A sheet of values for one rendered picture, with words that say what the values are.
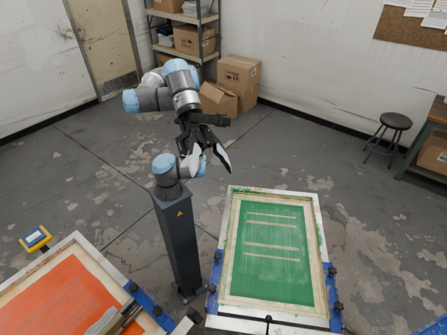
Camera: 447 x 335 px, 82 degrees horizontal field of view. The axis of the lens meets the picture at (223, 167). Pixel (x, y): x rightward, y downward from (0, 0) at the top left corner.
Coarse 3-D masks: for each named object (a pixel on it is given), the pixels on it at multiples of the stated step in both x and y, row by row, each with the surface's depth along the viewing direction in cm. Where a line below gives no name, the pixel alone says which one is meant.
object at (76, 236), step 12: (72, 240) 143; (84, 240) 143; (48, 252) 137; (60, 252) 140; (96, 252) 137; (36, 264) 132; (108, 264) 132; (24, 276) 129; (120, 276) 128; (0, 288) 123; (12, 288) 127
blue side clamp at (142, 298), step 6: (132, 282) 123; (126, 288) 122; (138, 288) 121; (132, 294) 120; (138, 294) 120; (144, 294) 119; (138, 300) 118; (144, 300) 118; (150, 300) 117; (144, 306) 116; (150, 306) 116; (150, 312) 115; (162, 312) 114; (156, 318) 113; (162, 318) 113; (162, 324) 111
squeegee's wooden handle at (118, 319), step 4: (116, 316) 108; (120, 316) 108; (112, 320) 107; (116, 320) 107; (120, 320) 108; (124, 320) 111; (108, 324) 106; (112, 324) 106; (116, 324) 107; (120, 324) 110; (104, 328) 105; (108, 328) 105; (112, 328) 106; (116, 328) 109; (100, 332) 104; (104, 332) 104; (108, 332) 105; (112, 332) 107
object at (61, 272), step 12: (60, 264) 136; (72, 264) 136; (48, 276) 131; (60, 276) 131; (84, 276) 131; (48, 288) 127; (96, 288) 127; (108, 300) 123; (96, 312) 119; (84, 324) 115; (132, 324) 115
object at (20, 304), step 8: (32, 288) 127; (16, 296) 124; (24, 296) 124; (32, 296) 124; (40, 296) 124; (8, 304) 121; (16, 304) 121; (24, 304) 121; (32, 304) 121; (0, 312) 119; (8, 312) 119; (16, 312) 119; (24, 312) 119; (0, 320) 116; (8, 320) 116; (16, 320) 116; (0, 328) 114; (8, 328) 114
